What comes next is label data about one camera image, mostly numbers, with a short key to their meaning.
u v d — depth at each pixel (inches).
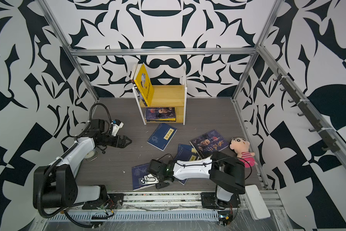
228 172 18.0
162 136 38.2
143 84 32.1
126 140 30.7
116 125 31.1
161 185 28.0
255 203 27.7
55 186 16.4
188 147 36.1
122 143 29.9
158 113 40.1
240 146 34.4
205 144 36.7
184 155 34.8
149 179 27.1
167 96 36.9
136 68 31.2
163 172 24.2
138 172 32.7
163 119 39.2
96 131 27.2
